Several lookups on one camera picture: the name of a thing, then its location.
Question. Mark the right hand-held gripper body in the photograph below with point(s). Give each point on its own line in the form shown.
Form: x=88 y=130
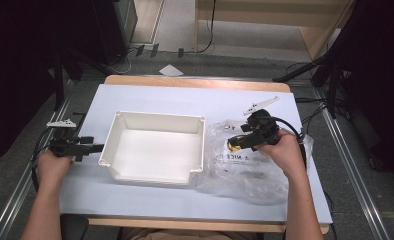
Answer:
x=263 y=128

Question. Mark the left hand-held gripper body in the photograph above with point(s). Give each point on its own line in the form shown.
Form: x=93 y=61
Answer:
x=66 y=148

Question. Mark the yellow black object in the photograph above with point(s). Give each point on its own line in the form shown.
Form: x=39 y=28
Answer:
x=232 y=145

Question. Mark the clear plastic bag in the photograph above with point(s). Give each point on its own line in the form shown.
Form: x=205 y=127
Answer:
x=245 y=180

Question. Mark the person's left hand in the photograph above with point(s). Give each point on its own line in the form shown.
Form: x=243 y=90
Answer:
x=51 y=170

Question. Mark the person's right hand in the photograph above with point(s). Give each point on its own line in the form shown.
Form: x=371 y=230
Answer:
x=285 y=151

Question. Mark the white plastic tray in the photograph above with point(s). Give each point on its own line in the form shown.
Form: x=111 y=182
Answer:
x=155 y=150

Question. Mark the black metal stand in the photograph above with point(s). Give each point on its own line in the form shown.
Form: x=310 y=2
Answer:
x=59 y=83

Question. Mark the black tripod stand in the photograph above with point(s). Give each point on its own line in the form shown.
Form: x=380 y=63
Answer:
x=321 y=71

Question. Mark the white paper sheet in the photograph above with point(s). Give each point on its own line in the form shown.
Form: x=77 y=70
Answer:
x=171 y=70

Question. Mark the light wooden furniture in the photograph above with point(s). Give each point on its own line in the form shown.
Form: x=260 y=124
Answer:
x=268 y=20

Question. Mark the black cabinet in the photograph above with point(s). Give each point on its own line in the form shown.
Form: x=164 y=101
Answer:
x=111 y=30

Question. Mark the metal floor rail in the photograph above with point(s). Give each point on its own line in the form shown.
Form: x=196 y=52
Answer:
x=351 y=173
x=25 y=186

